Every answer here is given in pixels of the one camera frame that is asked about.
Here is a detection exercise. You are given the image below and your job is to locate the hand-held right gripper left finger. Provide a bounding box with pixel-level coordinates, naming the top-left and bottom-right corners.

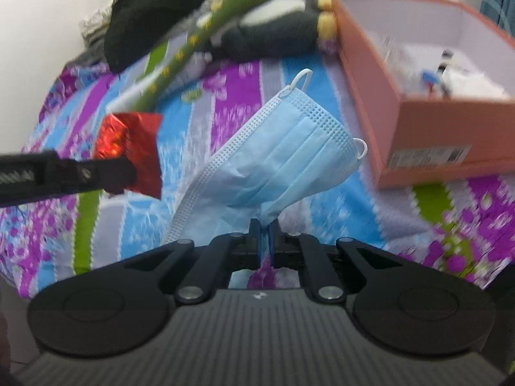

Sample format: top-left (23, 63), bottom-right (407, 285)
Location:
top-left (125, 219), bottom-right (264, 305)

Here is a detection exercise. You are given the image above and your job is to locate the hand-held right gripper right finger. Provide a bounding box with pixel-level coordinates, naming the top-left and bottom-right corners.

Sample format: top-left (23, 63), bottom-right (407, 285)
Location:
top-left (266, 219), bottom-right (403, 305)

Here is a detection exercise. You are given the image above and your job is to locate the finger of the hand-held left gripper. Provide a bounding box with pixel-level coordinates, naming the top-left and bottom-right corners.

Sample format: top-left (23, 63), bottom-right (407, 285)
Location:
top-left (52, 155), bottom-right (138, 196)

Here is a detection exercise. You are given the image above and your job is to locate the red foil packet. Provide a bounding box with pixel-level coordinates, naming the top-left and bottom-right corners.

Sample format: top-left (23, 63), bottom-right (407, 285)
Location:
top-left (92, 113), bottom-right (164, 199)

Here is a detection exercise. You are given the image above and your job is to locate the blue face mask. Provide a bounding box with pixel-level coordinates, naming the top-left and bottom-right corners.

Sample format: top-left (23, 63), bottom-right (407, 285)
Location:
top-left (161, 68), bottom-right (369, 246)

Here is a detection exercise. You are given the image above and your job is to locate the orange cardboard box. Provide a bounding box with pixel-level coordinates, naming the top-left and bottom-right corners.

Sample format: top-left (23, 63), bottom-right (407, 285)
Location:
top-left (331, 0), bottom-right (515, 189)

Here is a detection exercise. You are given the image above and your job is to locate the small panda plush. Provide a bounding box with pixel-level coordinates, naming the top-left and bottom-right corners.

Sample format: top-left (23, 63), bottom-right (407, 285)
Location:
top-left (435, 48), bottom-right (459, 97)

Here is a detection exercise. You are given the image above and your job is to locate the white cloth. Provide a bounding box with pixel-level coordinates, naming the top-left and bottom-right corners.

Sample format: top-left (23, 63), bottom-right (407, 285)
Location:
top-left (378, 40), bottom-right (508, 99)

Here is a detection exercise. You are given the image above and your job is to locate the black clothing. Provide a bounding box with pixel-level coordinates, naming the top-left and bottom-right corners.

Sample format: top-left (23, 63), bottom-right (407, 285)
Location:
top-left (104, 0), bottom-right (242, 74)

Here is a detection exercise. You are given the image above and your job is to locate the floral striped bed sheet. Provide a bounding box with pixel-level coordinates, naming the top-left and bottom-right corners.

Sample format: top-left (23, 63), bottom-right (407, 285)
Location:
top-left (0, 46), bottom-right (515, 298)

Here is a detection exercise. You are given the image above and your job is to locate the grey penguin plush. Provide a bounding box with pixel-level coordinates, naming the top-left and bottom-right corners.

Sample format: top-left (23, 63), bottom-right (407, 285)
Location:
top-left (197, 0), bottom-right (336, 59)

